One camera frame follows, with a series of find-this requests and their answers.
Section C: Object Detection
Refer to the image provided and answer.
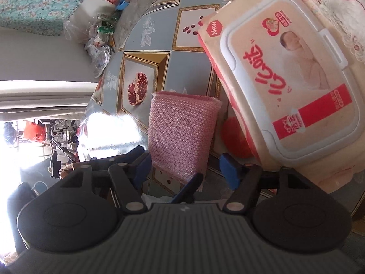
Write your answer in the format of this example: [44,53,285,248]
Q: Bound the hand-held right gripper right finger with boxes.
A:
[219,153,313,214]

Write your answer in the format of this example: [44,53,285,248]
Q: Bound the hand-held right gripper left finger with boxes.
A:
[58,152,153,214]

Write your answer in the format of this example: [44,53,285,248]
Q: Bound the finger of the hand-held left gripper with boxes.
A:
[80,145,146,168]
[171,173,203,204]

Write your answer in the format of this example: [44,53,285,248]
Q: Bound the pink mesh sponge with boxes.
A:
[148,91,223,184]

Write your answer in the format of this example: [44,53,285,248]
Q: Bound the wheelchair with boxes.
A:
[33,118,83,163]

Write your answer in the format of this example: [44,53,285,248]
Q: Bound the black clamp holder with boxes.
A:
[50,151,60,177]

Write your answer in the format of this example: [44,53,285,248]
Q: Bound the orange bag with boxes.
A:
[23,120,46,143]

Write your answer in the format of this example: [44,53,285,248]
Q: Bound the beige curtain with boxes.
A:
[0,80,99,123]

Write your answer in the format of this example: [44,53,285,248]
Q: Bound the clear plastic bag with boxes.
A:
[63,20,115,77]

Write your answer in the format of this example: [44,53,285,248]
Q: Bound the wet wipes pack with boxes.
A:
[197,0,358,196]

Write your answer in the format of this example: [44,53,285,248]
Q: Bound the blue hanging clothes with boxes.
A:
[3,121,18,146]

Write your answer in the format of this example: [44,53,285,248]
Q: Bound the fruit print tablecloth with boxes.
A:
[76,0,288,203]

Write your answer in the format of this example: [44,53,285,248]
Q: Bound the green bottle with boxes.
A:
[97,13,120,35]

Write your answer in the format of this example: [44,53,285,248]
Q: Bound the teal floral wall cloth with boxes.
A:
[0,0,106,36]

